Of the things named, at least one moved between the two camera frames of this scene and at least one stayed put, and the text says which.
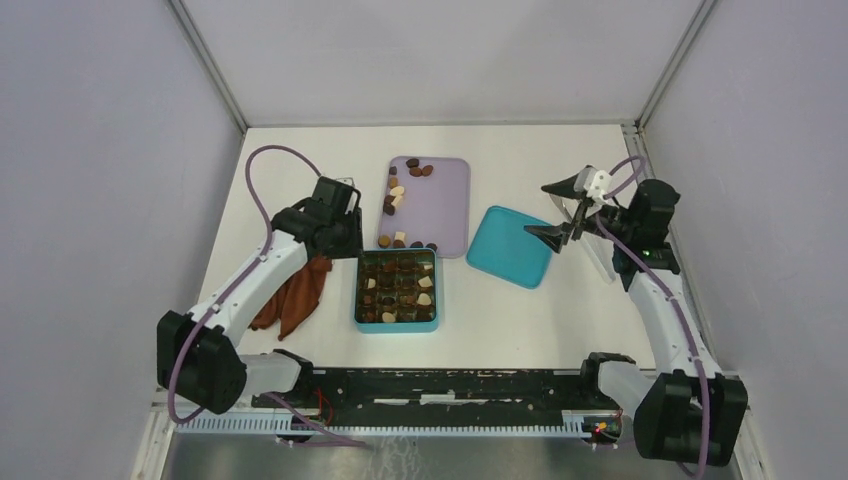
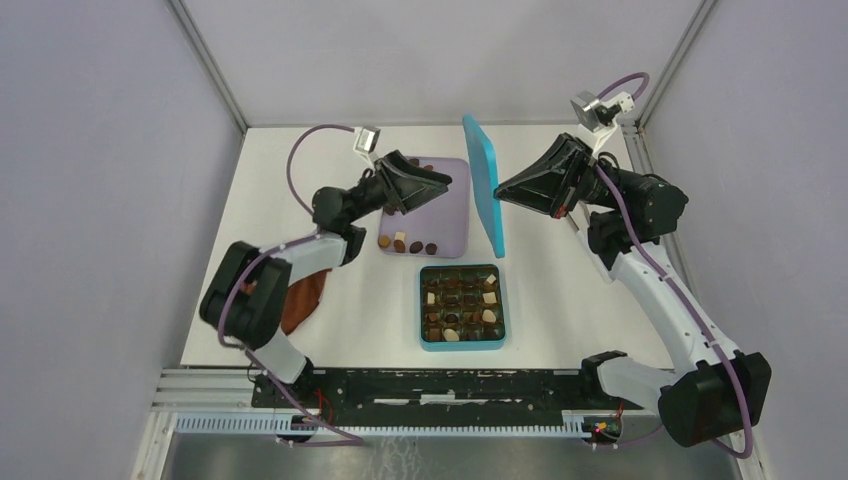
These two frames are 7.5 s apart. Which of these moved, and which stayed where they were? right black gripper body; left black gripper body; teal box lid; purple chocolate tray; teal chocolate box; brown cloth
Moved: left black gripper body; right black gripper body; teal chocolate box; teal box lid
Stayed: brown cloth; purple chocolate tray
